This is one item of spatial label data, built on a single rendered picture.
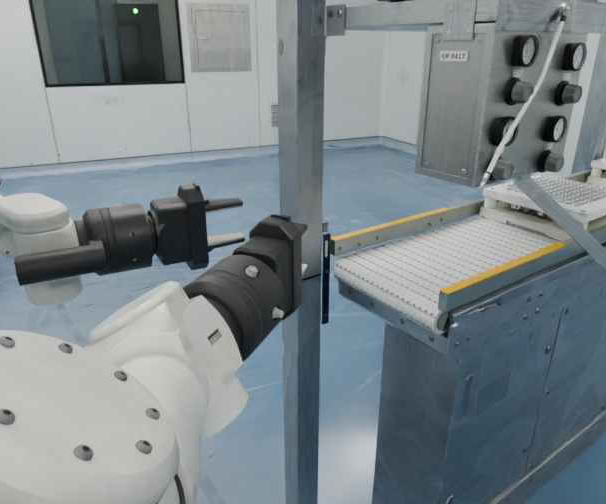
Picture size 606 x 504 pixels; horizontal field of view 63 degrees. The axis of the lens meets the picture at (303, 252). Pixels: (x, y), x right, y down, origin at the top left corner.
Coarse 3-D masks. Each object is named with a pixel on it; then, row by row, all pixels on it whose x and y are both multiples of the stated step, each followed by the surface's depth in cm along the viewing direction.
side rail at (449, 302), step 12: (600, 228) 102; (600, 240) 101; (552, 252) 90; (564, 252) 93; (576, 252) 96; (528, 264) 87; (540, 264) 89; (552, 264) 92; (504, 276) 83; (516, 276) 85; (468, 288) 78; (480, 288) 80; (492, 288) 82; (444, 300) 75; (456, 300) 77; (468, 300) 79
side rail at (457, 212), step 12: (576, 180) 144; (468, 204) 117; (480, 204) 120; (432, 216) 110; (444, 216) 113; (456, 216) 115; (468, 216) 118; (384, 228) 102; (396, 228) 104; (408, 228) 107; (420, 228) 109; (348, 240) 97; (360, 240) 99; (372, 240) 101; (384, 240) 103; (336, 252) 96
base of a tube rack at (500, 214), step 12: (504, 204) 120; (492, 216) 117; (504, 216) 114; (516, 216) 112; (528, 216) 112; (528, 228) 111; (540, 228) 107; (552, 228) 105; (588, 228) 105; (564, 240) 104
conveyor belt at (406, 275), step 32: (480, 224) 115; (512, 224) 115; (352, 256) 97; (384, 256) 97; (416, 256) 97; (448, 256) 97; (480, 256) 97; (512, 256) 97; (384, 288) 87; (416, 288) 84; (416, 320) 81
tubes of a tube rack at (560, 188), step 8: (544, 184) 117; (552, 184) 117; (560, 184) 116; (568, 184) 116; (576, 184) 116; (552, 192) 110; (560, 192) 110; (568, 192) 110; (576, 192) 110; (584, 192) 111; (592, 192) 110
